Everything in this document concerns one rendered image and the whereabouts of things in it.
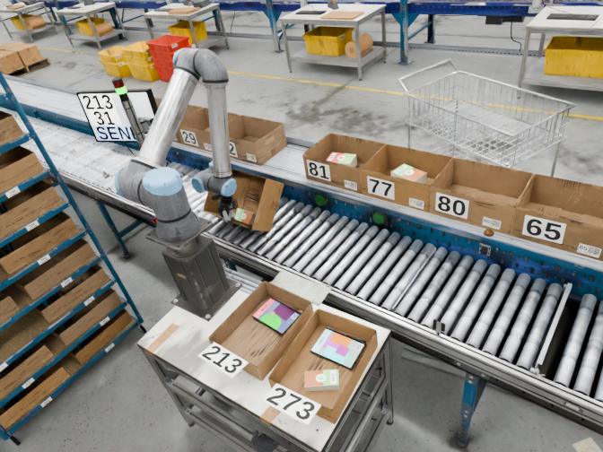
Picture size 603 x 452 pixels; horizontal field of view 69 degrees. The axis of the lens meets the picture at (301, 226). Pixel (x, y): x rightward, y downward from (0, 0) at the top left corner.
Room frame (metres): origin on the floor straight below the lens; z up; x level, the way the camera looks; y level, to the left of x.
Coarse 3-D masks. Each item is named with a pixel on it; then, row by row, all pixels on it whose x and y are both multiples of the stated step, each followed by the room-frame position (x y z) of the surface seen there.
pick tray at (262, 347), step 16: (272, 288) 1.48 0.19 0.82; (240, 304) 1.39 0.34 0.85; (256, 304) 1.45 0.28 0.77; (288, 304) 1.42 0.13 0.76; (304, 304) 1.35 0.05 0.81; (224, 320) 1.31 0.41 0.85; (240, 320) 1.37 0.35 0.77; (304, 320) 1.27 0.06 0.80; (224, 336) 1.29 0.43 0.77; (240, 336) 1.28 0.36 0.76; (256, 336) 1.27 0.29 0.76; (272, 336) 1.25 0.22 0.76; (288, 336) 1.19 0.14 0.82; (240, 352) 1.20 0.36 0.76; (256, 352) 1.18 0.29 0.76; (272, 352) 1.11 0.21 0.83; (256, 368) 1.05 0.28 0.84; (272, 368) 1.09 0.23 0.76
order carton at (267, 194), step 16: (240, 176) 2.35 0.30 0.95; (256, 176) 2.24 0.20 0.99; (208, 192) 2.23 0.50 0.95; (240, 192) 2.28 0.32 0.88; (256, 192) 2.22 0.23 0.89; (272, 192) 2.06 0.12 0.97; (208, 208) 2.20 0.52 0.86; (240, 208) 2.20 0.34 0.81; (256, 208) 2.14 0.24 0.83; (272, 208) 2.04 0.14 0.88; (240, 224) 1.98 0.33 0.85; (256, 224) 1.94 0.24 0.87; (272, 224) 2.02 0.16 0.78
